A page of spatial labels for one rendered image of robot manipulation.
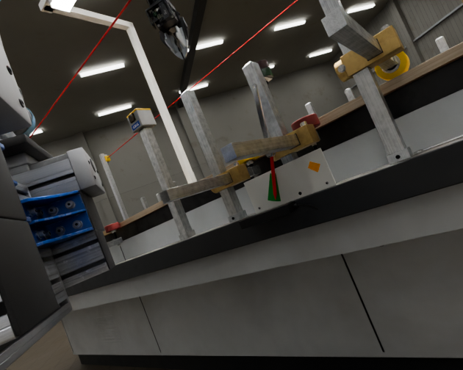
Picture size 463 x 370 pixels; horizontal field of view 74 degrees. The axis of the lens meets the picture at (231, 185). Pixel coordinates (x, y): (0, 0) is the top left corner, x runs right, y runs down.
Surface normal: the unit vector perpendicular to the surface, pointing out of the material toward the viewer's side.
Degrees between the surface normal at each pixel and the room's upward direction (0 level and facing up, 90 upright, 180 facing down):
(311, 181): 90
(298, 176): 90
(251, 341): 90
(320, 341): 90
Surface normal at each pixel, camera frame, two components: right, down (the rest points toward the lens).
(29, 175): 0.24, -0.16
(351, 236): -0.58, 0.19
